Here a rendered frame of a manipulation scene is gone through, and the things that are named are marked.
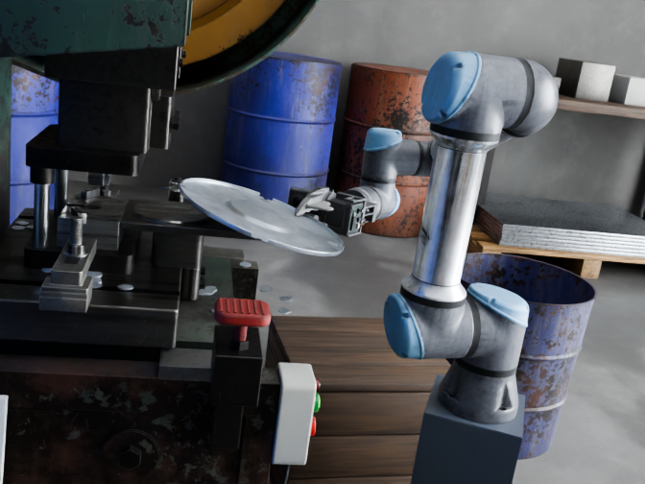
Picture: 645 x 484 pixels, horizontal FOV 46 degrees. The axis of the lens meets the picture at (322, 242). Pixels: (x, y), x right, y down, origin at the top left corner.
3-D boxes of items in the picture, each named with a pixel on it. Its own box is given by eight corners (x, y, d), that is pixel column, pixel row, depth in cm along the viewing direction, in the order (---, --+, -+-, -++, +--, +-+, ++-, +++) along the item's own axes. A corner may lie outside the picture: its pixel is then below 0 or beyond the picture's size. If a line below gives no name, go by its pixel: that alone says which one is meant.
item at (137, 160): (147, 165, 132) (149, 133, 130) (136, 193, 113) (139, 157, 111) (50, 156, 129) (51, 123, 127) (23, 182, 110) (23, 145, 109)
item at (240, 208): (348, 275, 115) (350, 270, 115) (165, 205, 111) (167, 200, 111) (337, 227, 143) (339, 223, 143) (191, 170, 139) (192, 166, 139)
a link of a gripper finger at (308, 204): (320, 205, 134) (344, 201, 142) (292, 197, 137) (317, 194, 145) (317, 222, 135) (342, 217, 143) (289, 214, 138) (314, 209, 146)
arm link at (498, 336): (531, 371, 140) (546, 302, 136) (466, 372, 136) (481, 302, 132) (498, 342, 151) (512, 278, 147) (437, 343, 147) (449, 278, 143)
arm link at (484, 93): (473, 371, 137) (541, 61, 120) (396, 373, 132) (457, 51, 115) (443, 340, 147) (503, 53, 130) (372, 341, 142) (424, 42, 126)
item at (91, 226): (127, 223, 132) (129, 197, 131) (117, 250, 118) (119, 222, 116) (73, 218, 130) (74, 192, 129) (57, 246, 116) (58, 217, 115)
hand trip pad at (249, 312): (262, 351, 102) (269, 299, 100) (266, 373, 96) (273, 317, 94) (209, 349, 101) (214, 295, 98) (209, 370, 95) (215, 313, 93)
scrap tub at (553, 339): (526, 393, 256) (557, 257, 242) (584, 466, 216) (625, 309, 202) (405, 387, 248) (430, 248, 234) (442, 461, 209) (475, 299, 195)
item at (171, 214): (265, 280, 138) (274, 208, 134) (272, 310, 125) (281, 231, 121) (124, 270, 134) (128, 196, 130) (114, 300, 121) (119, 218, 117)
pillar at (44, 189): (49, 244, 116) (52, 154, 112) (46, 249, 114) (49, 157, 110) (35, 243, 116) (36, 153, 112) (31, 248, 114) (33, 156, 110)
